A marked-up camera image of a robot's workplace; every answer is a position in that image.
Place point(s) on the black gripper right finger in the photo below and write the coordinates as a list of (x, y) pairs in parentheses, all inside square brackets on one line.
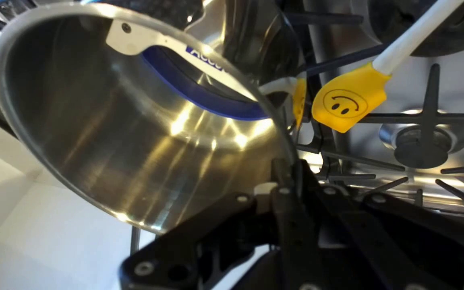
[(327, 240)]

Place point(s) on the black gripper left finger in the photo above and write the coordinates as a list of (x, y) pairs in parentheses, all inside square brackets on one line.
[(202, 250)]

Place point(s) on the stainless steel pot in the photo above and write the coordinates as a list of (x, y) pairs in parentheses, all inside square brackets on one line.
[(152, 110)]

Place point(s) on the stainless steel stove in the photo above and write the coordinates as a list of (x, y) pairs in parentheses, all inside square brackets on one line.
[(413, 145)]

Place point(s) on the yellow smiley silicone spatula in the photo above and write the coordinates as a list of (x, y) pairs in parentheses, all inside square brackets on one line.
[(348, 98)]

